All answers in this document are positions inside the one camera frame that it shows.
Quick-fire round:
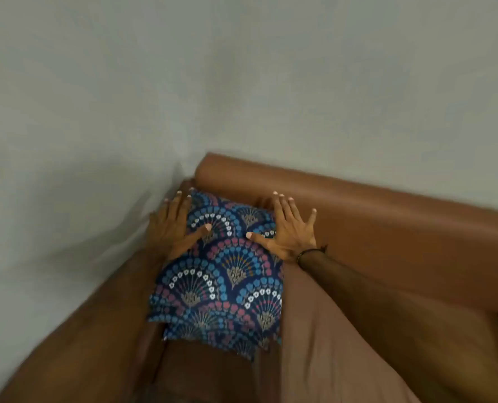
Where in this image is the person's left forearm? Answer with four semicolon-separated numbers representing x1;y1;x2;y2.
0;247;170;403

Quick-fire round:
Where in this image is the blue fan-patterned cushion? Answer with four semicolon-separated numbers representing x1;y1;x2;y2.
147;188;285;346
162;323;282;362

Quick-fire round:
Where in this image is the person's right hand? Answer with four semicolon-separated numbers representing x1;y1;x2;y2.
246;191;319;263

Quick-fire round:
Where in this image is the person's right forearm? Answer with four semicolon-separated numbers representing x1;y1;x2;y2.
298;249;498;403

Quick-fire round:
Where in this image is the black wrist bracelet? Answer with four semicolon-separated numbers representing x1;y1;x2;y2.
295;245;329;265

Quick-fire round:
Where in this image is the person's left hand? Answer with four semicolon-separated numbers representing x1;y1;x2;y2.
147;191;213;262

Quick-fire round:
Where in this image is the brown leather sofa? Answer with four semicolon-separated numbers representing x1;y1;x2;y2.
0;153;498;403

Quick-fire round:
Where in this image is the light brown fabric sheet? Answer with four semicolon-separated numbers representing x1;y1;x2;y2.
279;263;422;403

